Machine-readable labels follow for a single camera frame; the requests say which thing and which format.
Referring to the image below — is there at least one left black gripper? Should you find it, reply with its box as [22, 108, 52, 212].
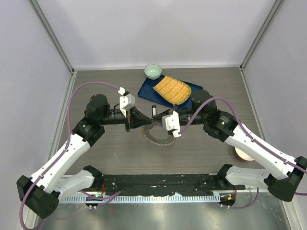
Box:
[100, 106, 152, 133]

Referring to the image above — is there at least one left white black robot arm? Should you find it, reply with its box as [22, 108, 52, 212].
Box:
[16, 93, 152, 219]

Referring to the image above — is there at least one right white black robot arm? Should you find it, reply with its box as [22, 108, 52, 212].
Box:
[152, 90, 307, 202]

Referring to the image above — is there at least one dark blue tray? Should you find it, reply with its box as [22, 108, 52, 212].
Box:
[138, 75, 203, 109]

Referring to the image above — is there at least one yellow woven bamboo mat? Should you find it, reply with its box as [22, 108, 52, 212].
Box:
[153, 76, 192, 105]

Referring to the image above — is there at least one light green ceramic bowl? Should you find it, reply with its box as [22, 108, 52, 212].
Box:
[144, 64, 162, 80]

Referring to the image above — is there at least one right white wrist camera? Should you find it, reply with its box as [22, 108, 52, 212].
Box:
[162, 111, 181, 138]

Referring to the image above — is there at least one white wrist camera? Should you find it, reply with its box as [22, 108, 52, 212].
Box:
[118, 87, 135, 117]
[162, 111, 181, 138]

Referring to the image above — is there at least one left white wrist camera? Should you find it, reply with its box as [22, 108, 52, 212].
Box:
[118, 87, 135, 117]

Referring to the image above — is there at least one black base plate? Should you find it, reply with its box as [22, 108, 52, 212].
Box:
[74, 172, 245, 196]

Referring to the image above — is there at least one slotted white cable duct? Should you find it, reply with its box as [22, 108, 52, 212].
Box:
[60, 193, 220, 206]

